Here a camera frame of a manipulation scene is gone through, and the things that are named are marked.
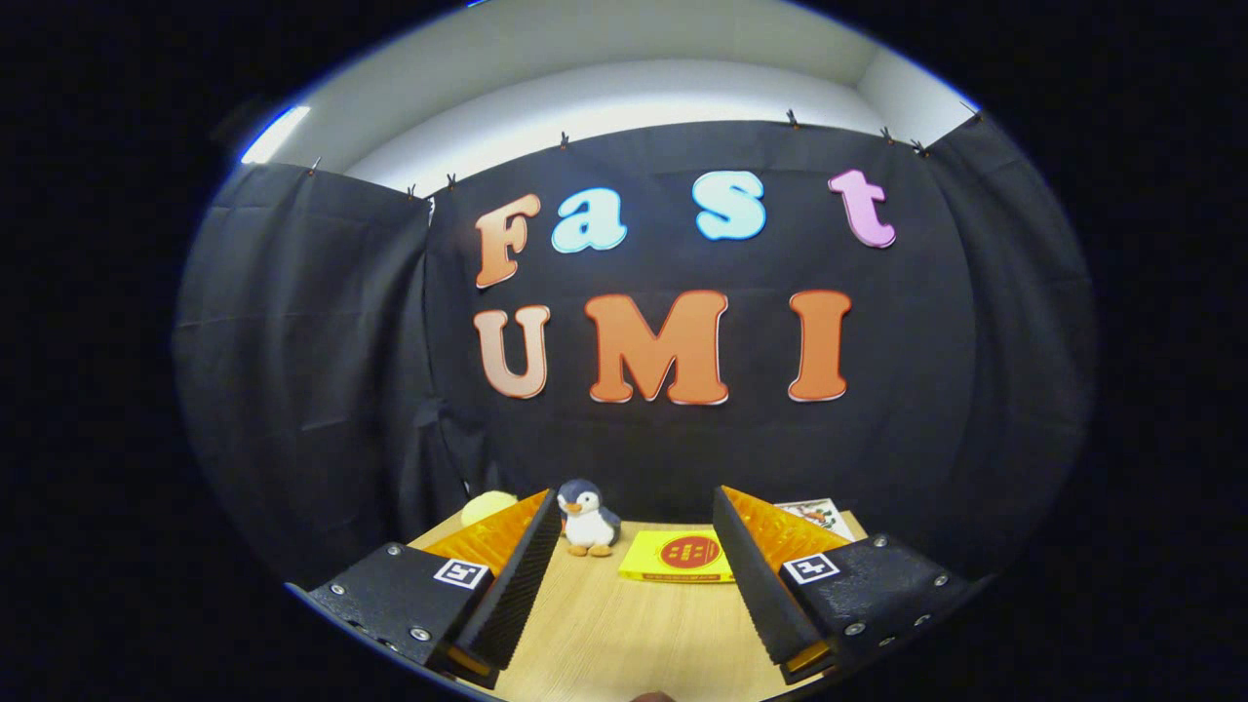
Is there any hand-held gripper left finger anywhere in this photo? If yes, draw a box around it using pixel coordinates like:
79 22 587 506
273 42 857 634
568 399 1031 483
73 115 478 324
289 487 565 688

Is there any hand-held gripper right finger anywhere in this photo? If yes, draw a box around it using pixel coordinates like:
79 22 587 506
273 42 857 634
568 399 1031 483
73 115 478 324
712 485 986 685

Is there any yellow book with red circle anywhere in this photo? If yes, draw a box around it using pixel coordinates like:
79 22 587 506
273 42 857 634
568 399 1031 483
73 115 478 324
618 529 736 585

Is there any yellow bun toy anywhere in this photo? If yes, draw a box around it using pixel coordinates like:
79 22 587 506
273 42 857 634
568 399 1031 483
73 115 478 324
460 490 520 528

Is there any white book with illustrated cover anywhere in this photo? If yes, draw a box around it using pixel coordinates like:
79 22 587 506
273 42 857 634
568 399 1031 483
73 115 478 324
775 498 859 542

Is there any penguin plush toy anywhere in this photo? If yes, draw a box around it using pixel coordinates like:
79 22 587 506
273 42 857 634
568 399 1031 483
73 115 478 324
557 478 622 559

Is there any ceiling strip light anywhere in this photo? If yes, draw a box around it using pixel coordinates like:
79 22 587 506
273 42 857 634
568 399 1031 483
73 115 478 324
240 104 313 165

